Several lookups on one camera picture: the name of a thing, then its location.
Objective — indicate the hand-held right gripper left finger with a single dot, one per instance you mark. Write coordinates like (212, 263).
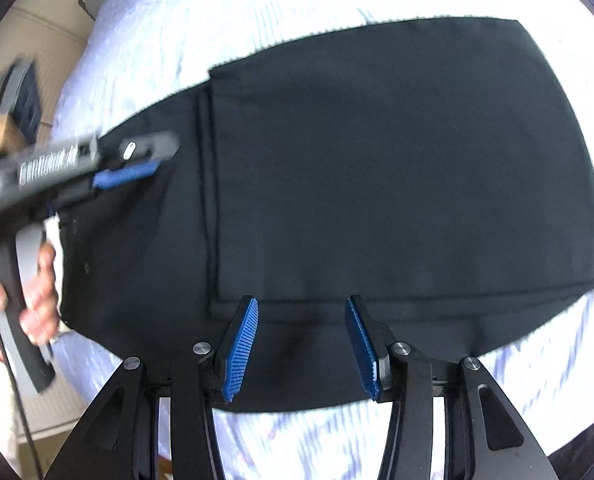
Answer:
(239, 350)

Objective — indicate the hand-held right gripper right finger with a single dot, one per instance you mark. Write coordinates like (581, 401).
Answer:
(364, 355)

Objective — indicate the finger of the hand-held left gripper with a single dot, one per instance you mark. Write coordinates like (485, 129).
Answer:
(127, 175)
(74, 195)

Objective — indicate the black pants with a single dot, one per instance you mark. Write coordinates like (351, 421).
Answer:
(377, 160)

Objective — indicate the person's left hand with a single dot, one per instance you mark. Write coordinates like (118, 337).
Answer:
(44, 305)

